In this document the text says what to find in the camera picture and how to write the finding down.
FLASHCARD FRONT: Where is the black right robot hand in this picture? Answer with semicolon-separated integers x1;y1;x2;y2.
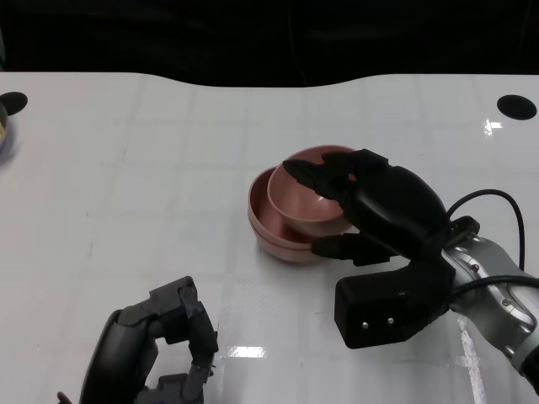
282;147;454;268

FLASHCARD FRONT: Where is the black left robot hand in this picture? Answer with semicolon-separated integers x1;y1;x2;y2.
77;275;220;404

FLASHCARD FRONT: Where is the pink plastic bowl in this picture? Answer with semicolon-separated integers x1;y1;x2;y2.
250;218;325;265
267;145;363;235
247;166;315;249

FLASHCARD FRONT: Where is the black round table grommet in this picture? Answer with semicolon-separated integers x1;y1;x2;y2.
496;94;538;120
0;91;29;115

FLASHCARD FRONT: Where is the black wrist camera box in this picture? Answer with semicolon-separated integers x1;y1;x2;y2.
334;252;458;350

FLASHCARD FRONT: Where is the black cable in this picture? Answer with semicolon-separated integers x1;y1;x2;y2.
454;274;539;298
446;189;527;270

